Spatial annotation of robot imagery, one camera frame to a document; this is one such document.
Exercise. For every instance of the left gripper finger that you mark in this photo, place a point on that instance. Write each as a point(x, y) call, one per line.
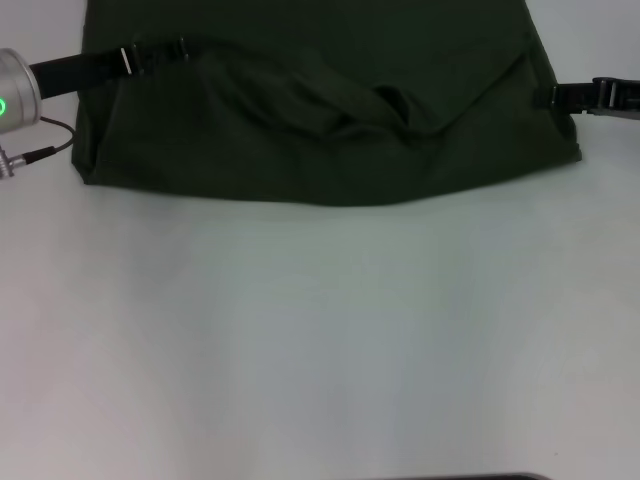
point(155, 55)

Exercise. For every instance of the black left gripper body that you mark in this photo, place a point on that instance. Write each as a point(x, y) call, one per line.
point(75, 72)

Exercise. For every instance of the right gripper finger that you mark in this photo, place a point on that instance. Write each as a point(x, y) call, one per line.
point(617, 113)
point(585, 94)

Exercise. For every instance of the dark green printed t-shirt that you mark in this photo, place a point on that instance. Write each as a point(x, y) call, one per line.
point(320, 125)

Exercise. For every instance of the dark grey robot base edge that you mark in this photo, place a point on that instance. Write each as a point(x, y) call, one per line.
point(500, 476)

